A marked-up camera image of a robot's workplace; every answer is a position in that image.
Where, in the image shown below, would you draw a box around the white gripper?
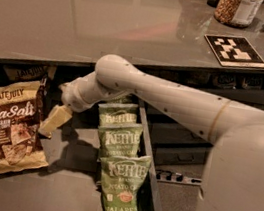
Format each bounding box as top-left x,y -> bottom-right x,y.
38,77 -> 94,138

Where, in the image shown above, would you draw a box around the brown Late July chip bag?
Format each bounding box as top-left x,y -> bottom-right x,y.
0,81 -> 49,174

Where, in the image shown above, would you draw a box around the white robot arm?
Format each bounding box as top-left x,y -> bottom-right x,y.
61,54 -> 264,211

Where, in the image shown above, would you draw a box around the green kettle chip bag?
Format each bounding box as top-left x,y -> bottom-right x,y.
108,94 -> 133,104
98,123 -> 143,158
98,103 -> 139,126
100,156 -> 151,211

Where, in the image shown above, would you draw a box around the rear green Kettle chip bag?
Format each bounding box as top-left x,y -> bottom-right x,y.
108,94 -> 133,104

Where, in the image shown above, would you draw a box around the open grey top drawer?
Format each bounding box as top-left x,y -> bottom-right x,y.
0,61 -> 205,211

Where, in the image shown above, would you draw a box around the front green Kettle chip bag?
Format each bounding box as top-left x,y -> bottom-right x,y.
100,156 -> 151,211

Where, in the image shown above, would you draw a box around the grey lower right drawer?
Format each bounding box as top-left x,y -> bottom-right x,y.
152,144 -> 210,166

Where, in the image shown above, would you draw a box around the dark snack bags in drawer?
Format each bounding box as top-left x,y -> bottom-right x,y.
159,70 -> 264,90

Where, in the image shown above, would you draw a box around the grey upper right drawer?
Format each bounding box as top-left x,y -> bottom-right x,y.
206,88 -> 264,110

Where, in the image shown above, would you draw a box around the power strip on floor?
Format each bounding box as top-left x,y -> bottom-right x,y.
156,169 -> 202,186

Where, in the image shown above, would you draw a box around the black white fiducial marker tile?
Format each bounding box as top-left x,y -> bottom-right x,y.
204,34 -> 264,69

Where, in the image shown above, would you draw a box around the clear jar of snacks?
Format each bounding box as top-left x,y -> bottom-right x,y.
214,0 -> 263,28

